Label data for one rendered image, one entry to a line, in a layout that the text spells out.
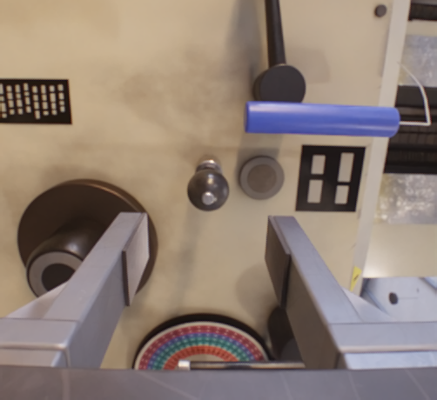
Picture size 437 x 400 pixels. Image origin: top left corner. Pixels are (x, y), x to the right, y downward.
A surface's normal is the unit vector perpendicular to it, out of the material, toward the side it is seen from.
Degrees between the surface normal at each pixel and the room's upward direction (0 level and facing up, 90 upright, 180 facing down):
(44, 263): 90
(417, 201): 90
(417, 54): 90
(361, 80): 90
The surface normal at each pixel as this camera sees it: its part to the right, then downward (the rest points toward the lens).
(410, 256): 0.02, 0.28
